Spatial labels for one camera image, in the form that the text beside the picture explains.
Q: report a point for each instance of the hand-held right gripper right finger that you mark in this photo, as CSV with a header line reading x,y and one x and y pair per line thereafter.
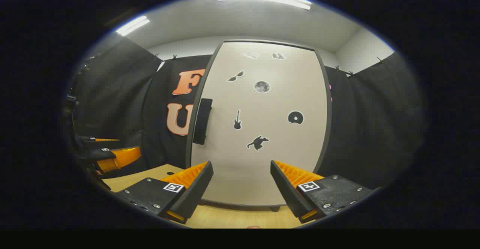
x,y
285,189

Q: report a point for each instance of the white cabinet door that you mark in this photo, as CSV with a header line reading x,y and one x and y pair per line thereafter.
x,y
262,174

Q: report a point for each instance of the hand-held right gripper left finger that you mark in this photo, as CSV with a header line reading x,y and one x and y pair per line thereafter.
x,y
197,192

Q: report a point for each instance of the black backdrop cloth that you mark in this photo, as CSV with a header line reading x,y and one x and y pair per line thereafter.
x,y
123,91

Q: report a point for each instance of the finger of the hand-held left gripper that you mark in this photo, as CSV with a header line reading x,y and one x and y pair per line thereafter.
x,y
86,139
101,154

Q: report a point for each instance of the dark grey cabinet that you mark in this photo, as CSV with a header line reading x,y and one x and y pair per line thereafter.
x,y
329,110

